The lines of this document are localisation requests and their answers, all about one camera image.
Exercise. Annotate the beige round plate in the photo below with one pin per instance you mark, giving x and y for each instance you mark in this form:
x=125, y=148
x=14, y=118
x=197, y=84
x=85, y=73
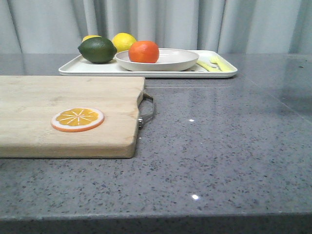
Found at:
x=169, y=60

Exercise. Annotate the orange fruit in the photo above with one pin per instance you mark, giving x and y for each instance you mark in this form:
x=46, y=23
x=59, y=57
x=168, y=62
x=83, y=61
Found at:
x=144, y=52

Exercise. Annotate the white rectangular tray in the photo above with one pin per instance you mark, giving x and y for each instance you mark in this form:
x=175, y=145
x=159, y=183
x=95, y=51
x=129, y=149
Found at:
x=79, y=66

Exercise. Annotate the yellow plastic knife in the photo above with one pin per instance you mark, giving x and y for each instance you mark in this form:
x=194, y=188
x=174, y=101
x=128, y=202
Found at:
x=208, y=67

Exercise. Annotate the orange slice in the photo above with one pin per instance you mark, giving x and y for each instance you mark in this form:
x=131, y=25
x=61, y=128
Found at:
x=77, y=119

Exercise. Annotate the yellow plastic fork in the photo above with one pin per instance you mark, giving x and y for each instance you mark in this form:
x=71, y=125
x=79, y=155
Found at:
x=223, y=67

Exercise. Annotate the yellow lemon right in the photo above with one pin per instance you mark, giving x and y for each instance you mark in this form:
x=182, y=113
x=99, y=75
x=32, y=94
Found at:
x=123, y=41

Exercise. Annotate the green lime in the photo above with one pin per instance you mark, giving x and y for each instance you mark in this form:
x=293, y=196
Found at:
x=97, y=50

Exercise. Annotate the yellow lemon behind lime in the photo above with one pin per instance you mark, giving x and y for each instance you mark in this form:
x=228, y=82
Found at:
x=90, y=36

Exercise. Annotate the wooden cutting board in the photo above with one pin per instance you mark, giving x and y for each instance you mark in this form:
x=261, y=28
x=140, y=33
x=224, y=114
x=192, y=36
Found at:
x=28, y=103

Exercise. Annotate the grey curtain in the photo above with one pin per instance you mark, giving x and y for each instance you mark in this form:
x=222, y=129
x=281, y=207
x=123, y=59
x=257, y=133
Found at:
x=224, y=26

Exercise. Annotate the metal cutting board handle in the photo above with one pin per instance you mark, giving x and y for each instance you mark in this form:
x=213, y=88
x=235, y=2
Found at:
x=147, y=109

